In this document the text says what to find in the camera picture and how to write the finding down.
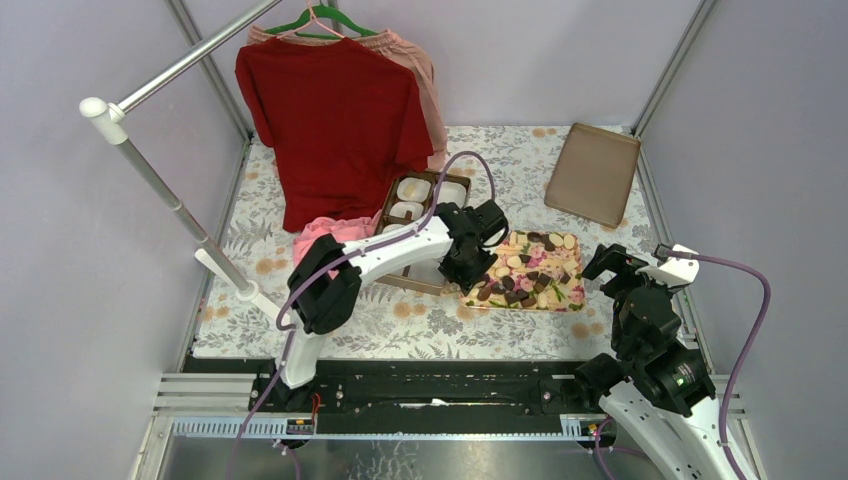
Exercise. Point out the red t-shirt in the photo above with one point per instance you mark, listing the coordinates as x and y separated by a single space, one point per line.
343 122

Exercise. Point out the gold box lid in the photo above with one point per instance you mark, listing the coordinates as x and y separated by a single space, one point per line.
593 175

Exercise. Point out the gold chocolate box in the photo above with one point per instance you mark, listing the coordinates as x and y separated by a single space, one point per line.
408 200

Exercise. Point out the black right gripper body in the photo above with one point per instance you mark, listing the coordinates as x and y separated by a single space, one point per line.
618 289

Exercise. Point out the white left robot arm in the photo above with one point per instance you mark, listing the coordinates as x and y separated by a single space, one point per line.
324 287

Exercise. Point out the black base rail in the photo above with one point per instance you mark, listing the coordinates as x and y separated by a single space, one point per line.
427 396

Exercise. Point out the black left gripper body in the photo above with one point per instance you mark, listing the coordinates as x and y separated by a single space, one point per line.
464 270

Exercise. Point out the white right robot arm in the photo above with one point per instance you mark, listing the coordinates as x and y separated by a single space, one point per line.
652 385

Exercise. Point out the floral chocolate tray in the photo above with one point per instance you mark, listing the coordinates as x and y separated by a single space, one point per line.
538 271

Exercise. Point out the pink cloth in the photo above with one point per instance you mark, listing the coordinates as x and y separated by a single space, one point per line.
341 230

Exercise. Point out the beige pink garment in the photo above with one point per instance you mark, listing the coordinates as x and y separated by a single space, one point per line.
403 52

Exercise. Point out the green hanger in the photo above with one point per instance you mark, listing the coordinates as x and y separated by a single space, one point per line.
325 17

